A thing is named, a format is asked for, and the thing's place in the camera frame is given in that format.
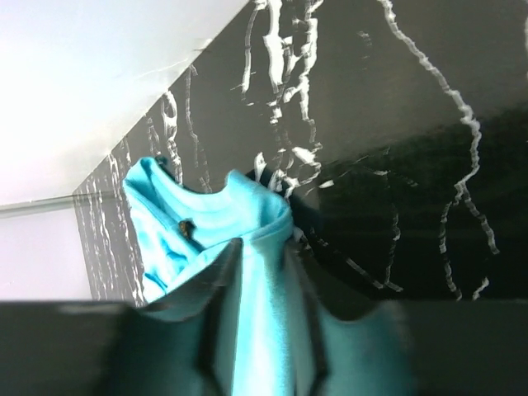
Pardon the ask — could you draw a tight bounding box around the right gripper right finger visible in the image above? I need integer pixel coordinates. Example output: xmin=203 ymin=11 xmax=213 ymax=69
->
xmin=284 ymin=243 xmax=527 ymax=395

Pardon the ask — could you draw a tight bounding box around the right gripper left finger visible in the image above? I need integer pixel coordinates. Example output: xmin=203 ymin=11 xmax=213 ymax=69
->
xmin=1 ymin=238 xmax=243 ymax=395

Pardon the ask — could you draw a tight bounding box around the cyan t shirt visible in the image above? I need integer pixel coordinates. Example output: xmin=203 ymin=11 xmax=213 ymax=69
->
xmin=123 ymin=156 xmax=413 ymax=396

